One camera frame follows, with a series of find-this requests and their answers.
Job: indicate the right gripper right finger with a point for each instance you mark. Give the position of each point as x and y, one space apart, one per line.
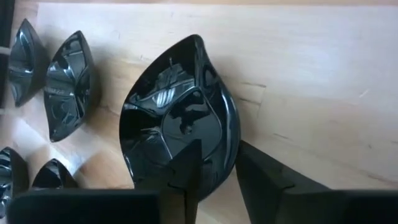
311 205

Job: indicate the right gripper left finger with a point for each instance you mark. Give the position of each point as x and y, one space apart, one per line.
93 207

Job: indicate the black leaf shaped mini plate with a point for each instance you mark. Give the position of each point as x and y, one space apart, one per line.
68 87
26 65
11 174
174 109
54 177

